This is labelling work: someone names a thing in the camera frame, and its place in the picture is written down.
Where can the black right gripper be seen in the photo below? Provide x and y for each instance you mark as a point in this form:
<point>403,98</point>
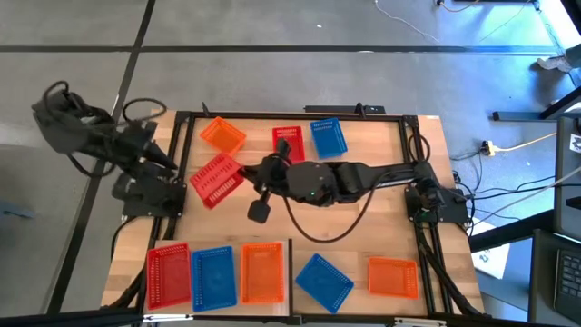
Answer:
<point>274,177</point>

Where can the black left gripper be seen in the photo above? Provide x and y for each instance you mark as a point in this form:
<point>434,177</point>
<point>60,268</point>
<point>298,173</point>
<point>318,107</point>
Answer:
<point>135,143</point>

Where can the red plastic slotted basket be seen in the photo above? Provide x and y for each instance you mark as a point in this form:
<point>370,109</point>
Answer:
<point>217,181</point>
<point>168,277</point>
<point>296,141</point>

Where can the orange plastic slotted basket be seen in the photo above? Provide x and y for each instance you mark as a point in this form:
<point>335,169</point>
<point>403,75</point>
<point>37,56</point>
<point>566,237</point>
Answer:
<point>223,135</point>
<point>262,272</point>
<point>392,278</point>

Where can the blue plastic slotted basket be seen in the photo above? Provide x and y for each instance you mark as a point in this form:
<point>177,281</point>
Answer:
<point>328,138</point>
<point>324,284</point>
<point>213,279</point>

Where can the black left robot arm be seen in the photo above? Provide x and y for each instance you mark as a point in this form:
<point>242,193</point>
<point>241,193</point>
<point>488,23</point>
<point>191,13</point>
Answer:
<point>150,200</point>

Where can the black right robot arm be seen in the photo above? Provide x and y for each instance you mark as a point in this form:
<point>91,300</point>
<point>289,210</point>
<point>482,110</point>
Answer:
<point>363,175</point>

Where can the yellow power adapter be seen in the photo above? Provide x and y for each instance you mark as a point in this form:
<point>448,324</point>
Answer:
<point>488,146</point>

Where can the white paper sheet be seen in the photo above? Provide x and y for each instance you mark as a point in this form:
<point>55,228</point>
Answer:
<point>492,263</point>

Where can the black desk leg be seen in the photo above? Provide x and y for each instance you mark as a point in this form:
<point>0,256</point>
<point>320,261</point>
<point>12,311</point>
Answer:
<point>517,116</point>
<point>508,232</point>

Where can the dark grey desk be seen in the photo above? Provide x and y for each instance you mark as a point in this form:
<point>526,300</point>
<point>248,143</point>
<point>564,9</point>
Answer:
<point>544,272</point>

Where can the person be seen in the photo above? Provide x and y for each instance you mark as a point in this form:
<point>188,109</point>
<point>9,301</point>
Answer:
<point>551,63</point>

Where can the white marker tag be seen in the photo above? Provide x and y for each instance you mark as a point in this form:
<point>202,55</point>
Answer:
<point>576,143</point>

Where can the black keyboard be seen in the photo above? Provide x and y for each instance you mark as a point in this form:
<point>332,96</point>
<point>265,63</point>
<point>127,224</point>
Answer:
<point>567,281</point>

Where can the black aluminium frame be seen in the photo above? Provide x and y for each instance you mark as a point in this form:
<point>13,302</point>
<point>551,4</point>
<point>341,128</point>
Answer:
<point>272,115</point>

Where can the silver metal bracket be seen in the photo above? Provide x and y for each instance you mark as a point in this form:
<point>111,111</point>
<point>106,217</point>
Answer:
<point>420,322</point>
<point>168,318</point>

